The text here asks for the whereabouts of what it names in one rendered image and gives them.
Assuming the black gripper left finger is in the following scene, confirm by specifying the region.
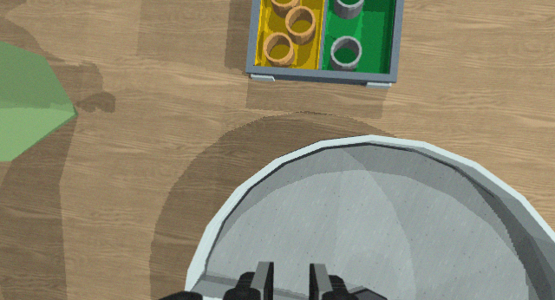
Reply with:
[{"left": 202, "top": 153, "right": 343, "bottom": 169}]
[{"left": 159, "top": 262, "right": 274, "bottom": 300}]

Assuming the grey metal sleeve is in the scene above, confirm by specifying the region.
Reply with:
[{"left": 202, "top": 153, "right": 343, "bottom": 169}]
[
  {"left": 330, "top": 36, "right": 362, "bottom": 72},
  {"left": 334, "top": 0, "right": 364, "bottom": 20}
]

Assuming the bronze bushing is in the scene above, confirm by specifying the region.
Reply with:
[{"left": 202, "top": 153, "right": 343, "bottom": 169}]
[
  {"left": 271, "top": 0, "right": 300, "bottom": 18},
  {"left": 285, "top": 6, "right": 316, "bottom": 45},
  {"left": 263, "top": 32, "right": 295, "bottom": 68}
]

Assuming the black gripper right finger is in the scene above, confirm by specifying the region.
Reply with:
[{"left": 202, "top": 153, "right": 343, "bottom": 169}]
[{"left": 309, "top": 264, "right": 359, "bottom": 300}]

